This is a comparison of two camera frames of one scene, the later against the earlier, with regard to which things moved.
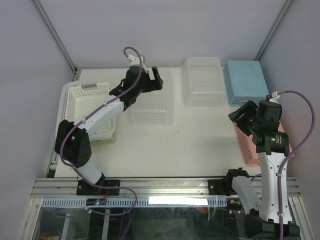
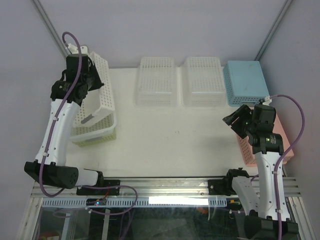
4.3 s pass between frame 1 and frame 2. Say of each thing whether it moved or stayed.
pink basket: stayed
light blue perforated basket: stayed
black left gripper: moved
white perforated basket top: stayed
